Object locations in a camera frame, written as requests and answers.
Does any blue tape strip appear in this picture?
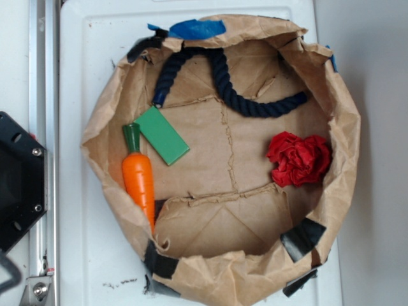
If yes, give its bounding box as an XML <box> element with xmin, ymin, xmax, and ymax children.
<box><xmin>164</xmin><ymin>19</ymin><xmax>226</xmax><ymax>40</ymax></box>

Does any metal corner bracket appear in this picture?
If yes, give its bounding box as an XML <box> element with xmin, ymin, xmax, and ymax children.
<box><xmin>19</xmin><ymin>276</ymin><xmax>54</xmax><ymax>306</ymax></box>

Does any crumpled red paper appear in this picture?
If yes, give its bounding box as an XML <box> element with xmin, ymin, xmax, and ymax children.
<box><xmin>266</xmin><ymin>131</ymin><xmax>332</xmax><ymax>187</ymax></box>

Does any black tape patch right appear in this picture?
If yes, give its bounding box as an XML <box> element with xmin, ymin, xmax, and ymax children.
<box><xmin>280</xmin><ymin>218</ymin><xmax>326</xmax><ymax>263</ymax></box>

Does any green wooden block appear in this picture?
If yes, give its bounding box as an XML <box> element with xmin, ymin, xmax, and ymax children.
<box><xmin>134</xmin><ymin>106</ymin><xmax>190</xmax><ymax>166</ymax></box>

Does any orange toy carrot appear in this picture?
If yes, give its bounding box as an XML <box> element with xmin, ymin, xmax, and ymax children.
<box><xmin>122</xmin><ymin>123</ymin><xmax>156</xmax><ymax>232</ymax></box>

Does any black tape strip bottom right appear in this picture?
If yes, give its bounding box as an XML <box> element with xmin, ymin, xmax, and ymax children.
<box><xmin>282</xmin><ymin>268</ymin><xmax>317</xmax><ymax>297</ymax></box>

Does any aluminium rail frame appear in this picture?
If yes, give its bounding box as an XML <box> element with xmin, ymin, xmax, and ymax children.
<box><xmin>29</xmin><ymin>1</ymin><xmax>63</xmax><ymax>305</ymax></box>

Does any dark blue twisted rope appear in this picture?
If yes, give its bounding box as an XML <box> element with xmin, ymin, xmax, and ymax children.
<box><xmin>152</xmin><ymin>48</ymin><xmax>309</xmax><ymax>119</ymax></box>

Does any brown paper bag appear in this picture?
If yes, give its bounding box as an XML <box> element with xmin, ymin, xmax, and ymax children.
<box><xmin>81</xmin><ymin>15</ymin><xmax>361</xmax><ymax>305</ymax></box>

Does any blue tape right edge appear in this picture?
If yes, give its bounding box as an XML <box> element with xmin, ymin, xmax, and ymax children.
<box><xmin>325</xmin><ymin>45</ymin><xmax>339</xmax><ymax>73</ymax></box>

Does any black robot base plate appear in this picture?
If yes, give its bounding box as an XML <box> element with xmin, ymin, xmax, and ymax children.
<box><xmin>1</xmin><ymin>112</ymin><xmax>46</xmax><ymax>254</ymax></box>

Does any black tape patch top left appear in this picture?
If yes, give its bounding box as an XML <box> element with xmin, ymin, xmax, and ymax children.
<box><xmin>126</xmin><ymin>29</ymin><xmax>168</xmax><ymax>64</ymax></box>

